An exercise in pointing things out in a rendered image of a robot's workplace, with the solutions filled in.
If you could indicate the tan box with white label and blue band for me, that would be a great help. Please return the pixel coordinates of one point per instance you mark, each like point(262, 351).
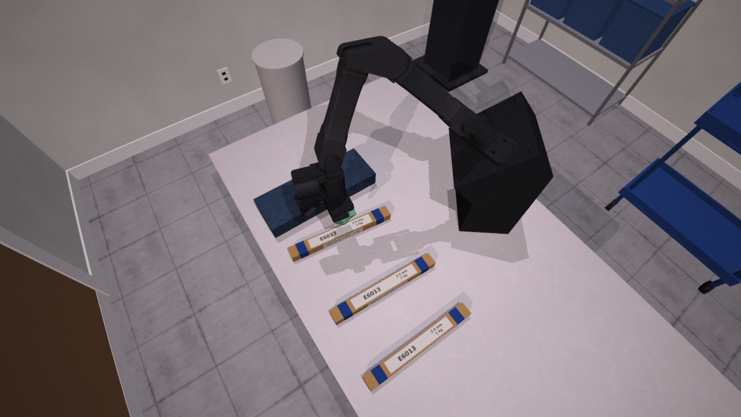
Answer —
point(338, 233)

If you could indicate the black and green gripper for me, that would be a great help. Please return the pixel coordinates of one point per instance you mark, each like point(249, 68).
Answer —
point(345, 211)

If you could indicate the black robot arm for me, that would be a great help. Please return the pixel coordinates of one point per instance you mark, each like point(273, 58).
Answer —
point(379, 56)

